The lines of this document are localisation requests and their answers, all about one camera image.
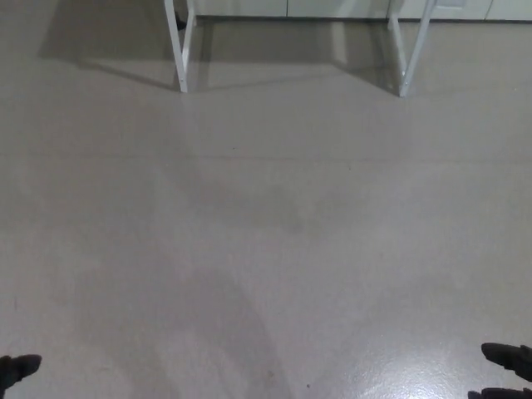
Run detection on white metal table leg frame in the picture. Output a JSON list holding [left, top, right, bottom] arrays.
[[163, 0, 197, 94], [387, 0, 436, 99]]

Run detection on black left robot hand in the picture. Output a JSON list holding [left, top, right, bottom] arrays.
[[0, 353, 43, 388]]

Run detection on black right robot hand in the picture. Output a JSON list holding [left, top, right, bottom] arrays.
[[466, 342, 532, 399]]

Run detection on white cabinet fronts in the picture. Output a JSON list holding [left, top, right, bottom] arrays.
[[194, 0, 532, 21]]

